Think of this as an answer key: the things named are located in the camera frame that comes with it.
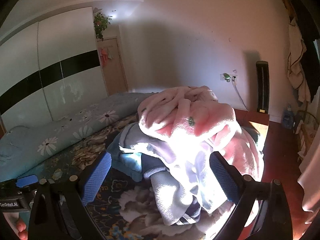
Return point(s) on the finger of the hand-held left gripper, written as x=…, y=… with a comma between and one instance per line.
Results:
x=26, y=181

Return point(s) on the pink fleece garment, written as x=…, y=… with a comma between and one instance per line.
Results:
x=195, y=120

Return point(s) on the wooden door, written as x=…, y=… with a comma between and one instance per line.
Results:
x=113, y=62

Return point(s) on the blue detergent bottle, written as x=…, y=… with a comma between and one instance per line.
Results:
x=288, y=117

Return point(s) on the green plug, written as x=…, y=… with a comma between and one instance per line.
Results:
x=226, y=76

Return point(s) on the white wall outlet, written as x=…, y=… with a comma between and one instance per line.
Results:
x=233, y=78

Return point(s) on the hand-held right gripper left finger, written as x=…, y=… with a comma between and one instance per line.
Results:
x=97, y=180

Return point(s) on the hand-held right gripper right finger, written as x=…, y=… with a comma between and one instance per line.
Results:
x=222, y=177

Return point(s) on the white wardrobe with black stripe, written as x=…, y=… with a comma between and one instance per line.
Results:
x=62, y=42

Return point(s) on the hanging white garment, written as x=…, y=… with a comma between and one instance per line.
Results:
x=296, y=62

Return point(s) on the hanging black garment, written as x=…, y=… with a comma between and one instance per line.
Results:
x=308, y=30

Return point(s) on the green potted plant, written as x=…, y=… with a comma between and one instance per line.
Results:
x=101, y=25

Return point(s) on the white grey navy garment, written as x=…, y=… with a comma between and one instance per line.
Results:
x=175, y=180

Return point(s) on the person's left hand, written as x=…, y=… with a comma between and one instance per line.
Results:
x=21, y=227

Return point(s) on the teal garment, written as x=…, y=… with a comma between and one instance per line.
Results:
x=130, y=165

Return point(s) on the black tower heater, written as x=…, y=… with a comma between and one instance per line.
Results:
x=262, y=87

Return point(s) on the blue daisy print quilt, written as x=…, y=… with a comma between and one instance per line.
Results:
x=75, y=122

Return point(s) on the red hanging cloth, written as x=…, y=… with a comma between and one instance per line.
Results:
x=103, y=55

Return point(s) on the white curtain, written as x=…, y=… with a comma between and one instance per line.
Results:
x=311, y=180

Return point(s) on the rattan chair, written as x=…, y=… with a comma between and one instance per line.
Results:
x=306, y=130

